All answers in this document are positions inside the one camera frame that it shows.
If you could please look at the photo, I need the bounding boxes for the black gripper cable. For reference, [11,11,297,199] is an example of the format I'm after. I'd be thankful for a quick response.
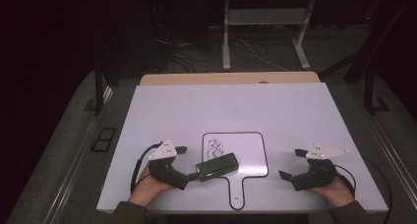
[333,155,393,224]
[130,140,164,195]

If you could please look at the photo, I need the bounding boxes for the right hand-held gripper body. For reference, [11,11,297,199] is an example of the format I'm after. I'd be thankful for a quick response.
[290,142,350,193]

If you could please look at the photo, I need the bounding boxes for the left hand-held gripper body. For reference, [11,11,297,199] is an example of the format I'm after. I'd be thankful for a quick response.
[148,139,190,191]

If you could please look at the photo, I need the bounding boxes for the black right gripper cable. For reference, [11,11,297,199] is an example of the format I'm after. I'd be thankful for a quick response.
[333,155,393,224]

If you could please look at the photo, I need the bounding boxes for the person's right hand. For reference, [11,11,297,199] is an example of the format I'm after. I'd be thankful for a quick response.
[308,175,357,208]

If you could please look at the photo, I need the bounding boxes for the white metal stand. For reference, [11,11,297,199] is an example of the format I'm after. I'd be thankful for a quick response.
[221,0,318,72]

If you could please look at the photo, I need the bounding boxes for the black stand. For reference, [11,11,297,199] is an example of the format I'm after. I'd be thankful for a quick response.
[343,0,391,116]

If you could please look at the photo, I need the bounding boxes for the black floor cables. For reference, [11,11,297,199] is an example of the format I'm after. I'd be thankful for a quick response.
[152,19,224,75]

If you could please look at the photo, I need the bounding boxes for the black whiteboard eraser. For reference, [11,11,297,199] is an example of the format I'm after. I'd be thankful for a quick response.
[195,152,240,183]

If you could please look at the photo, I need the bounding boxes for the white paddle whiteboard black rim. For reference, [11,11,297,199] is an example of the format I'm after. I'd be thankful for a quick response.
[201,131,269,211]

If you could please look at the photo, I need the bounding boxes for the person's left hand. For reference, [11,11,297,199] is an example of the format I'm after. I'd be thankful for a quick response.
[128,164,175,207]

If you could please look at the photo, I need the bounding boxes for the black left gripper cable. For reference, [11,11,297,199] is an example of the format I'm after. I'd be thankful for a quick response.
[130,140,164,195]

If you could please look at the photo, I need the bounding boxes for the metal floor rail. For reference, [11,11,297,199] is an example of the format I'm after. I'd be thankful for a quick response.
[42,85,115,224]
[369,115,417,199]

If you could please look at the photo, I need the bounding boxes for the white floor cable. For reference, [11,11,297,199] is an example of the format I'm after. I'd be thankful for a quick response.
[235,36,289,73]

